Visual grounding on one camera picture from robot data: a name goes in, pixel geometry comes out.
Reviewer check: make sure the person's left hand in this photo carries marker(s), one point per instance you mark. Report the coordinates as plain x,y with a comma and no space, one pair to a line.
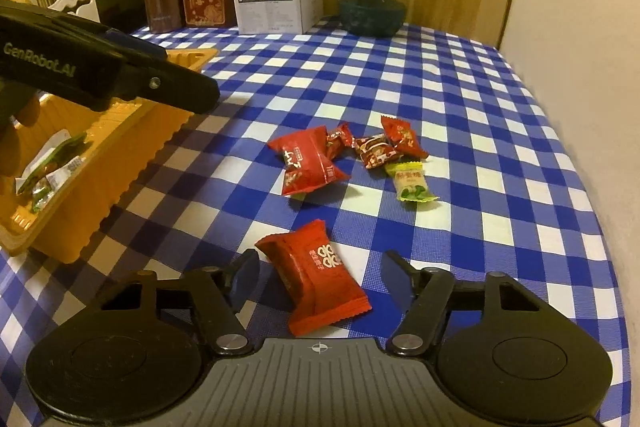
17,132

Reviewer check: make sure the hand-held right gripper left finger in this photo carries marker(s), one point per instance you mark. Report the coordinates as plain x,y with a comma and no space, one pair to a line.
245,279

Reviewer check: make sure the yellow-green candy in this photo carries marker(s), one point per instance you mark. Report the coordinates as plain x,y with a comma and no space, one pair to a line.
410,182

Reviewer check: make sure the plain red snack packet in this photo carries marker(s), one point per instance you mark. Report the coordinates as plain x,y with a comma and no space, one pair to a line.
305,159

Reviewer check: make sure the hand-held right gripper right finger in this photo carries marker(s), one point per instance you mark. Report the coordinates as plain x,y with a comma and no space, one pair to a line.
397,279

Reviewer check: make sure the silver-green snack packet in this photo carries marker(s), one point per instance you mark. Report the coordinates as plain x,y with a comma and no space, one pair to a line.
47,154

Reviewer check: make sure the dark red candy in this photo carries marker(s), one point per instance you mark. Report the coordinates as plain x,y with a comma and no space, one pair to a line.
375,152

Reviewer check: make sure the orange plastic tray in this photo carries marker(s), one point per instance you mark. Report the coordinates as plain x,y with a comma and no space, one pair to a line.
75,217

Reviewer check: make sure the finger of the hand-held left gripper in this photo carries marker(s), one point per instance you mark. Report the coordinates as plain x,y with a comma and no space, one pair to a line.
180,89
135,47

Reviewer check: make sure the red snack packet white print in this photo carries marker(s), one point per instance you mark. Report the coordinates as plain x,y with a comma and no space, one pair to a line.
312,289

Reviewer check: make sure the blue checkered tablecloth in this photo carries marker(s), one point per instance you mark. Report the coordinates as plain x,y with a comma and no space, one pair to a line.
450,82

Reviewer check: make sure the brown candy clear wrapper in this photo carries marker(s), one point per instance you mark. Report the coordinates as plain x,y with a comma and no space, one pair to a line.
65,169

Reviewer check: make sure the small red candy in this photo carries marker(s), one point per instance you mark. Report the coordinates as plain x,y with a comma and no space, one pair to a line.
337,141

